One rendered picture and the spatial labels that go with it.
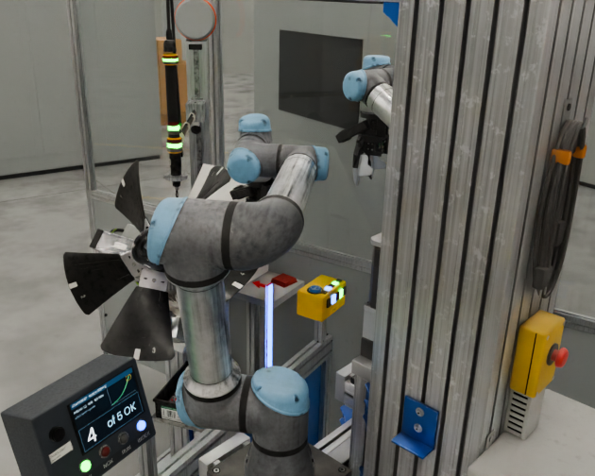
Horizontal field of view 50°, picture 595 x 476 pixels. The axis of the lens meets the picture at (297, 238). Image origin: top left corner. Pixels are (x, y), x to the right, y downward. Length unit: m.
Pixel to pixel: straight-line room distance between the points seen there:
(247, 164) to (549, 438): 0.81
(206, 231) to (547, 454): 0.73
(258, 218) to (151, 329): 1.09
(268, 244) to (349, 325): 1.67
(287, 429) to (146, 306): 0.89
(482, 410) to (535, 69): 0.58
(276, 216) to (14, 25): 6.41
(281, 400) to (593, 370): 1.38
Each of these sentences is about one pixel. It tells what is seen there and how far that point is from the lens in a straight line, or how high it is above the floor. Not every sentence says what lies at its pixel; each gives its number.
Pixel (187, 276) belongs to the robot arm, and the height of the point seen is 1.55.
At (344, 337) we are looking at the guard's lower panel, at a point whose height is 0.63.
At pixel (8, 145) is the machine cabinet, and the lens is 7.45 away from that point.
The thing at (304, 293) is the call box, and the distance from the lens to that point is 2.09.
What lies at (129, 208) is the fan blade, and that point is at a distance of 2.30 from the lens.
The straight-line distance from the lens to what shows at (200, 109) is 2.51.
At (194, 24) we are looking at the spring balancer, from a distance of 2.59.
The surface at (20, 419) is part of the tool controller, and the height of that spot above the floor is 1.24.
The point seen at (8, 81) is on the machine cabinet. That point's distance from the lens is 7.35.
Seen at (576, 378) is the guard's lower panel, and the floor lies 0.78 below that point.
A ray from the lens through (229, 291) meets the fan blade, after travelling 1.92.
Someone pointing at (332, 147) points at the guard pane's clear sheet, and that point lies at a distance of 2.47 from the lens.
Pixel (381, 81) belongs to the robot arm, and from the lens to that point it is 1.62.
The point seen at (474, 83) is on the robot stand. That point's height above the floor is 1.87.
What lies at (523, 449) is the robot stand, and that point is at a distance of 1.29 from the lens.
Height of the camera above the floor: 2.01
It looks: 22 degrees down
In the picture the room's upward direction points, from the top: 1 degrees clockwise
